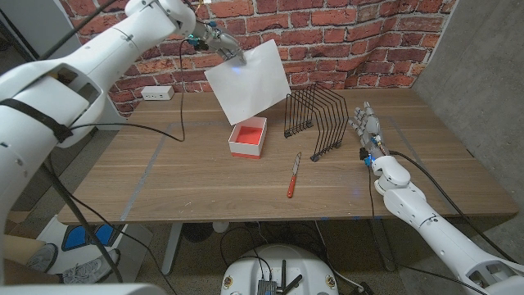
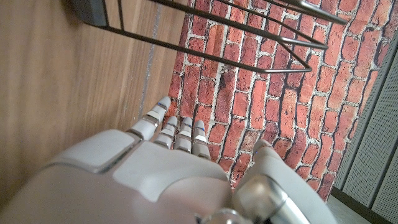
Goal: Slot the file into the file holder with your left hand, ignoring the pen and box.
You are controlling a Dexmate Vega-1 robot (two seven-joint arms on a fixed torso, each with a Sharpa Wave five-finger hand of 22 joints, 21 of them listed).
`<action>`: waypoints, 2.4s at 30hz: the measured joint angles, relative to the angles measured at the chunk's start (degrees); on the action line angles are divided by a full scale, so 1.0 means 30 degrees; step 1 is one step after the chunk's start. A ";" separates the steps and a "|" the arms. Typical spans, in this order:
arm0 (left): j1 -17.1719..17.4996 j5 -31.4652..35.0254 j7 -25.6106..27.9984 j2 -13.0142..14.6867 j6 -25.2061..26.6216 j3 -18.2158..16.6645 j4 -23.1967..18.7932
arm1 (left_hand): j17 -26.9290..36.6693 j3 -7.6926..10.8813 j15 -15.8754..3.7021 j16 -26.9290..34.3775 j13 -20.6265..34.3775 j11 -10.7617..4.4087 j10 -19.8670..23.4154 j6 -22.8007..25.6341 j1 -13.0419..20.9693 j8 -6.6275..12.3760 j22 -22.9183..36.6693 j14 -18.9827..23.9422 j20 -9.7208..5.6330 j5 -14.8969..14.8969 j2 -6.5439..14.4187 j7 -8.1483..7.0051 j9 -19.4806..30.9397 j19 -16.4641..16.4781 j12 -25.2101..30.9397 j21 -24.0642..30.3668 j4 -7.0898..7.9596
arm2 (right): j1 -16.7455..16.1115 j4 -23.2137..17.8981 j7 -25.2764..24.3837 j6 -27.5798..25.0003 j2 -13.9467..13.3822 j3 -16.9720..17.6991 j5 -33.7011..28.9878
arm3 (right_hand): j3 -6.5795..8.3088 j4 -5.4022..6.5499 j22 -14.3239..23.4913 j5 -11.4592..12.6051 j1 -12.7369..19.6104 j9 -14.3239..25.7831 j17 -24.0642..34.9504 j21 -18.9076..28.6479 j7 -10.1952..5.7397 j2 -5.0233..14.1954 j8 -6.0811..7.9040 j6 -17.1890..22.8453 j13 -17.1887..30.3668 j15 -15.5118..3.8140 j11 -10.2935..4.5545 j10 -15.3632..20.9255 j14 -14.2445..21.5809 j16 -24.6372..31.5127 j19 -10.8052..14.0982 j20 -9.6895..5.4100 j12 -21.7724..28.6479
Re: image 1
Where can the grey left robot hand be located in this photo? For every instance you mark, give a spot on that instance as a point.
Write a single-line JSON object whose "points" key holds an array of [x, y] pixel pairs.
{"points": [[221, 41]]}

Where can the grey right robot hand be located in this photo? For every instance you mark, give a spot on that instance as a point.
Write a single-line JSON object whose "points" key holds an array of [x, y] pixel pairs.
{"points": [[371, 131]]}

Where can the white paper file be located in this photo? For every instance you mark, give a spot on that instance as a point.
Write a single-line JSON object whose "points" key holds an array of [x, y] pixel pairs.
{"points": [[249, 82]]}

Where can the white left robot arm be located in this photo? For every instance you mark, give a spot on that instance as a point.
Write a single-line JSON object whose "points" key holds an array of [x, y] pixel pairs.
{"points": [[41, 102]]}

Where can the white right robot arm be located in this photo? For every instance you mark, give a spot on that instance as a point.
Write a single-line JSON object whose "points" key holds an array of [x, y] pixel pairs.
{"points": [[442, 237]]}

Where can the red and white box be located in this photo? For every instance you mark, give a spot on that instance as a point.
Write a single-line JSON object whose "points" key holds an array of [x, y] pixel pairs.
{"points": [[247, 135]]}

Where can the black box with antennas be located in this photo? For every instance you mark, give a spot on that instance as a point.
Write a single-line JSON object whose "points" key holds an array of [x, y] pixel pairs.
{"points": [[266, 287]]}

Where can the white power strip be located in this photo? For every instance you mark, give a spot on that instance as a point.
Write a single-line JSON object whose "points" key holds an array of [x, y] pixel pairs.
{"points": [[157, 93]]}

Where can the red brick printed backdrop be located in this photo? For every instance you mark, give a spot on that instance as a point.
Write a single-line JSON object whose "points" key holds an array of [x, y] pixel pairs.
{"points": [[348, 41]]}

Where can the white table leg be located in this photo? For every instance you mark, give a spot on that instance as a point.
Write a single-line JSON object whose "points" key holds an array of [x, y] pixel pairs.
{"points": [[172, 246], [382, 246]]}

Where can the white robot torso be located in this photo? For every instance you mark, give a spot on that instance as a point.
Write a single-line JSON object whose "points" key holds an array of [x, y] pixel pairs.
{"points": [[245, 270]]}

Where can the white mat with blue footprints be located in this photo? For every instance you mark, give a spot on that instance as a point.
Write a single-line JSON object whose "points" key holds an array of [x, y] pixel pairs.
{"points": [[131, 241]]}

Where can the grey sneaker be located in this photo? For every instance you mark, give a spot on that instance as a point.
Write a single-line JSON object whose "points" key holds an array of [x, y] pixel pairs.
{"points": [[43, 258], [86, 270]]}

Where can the person's leg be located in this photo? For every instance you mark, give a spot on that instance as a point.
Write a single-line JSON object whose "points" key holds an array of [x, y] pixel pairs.
{"points": [[28, 274]]}

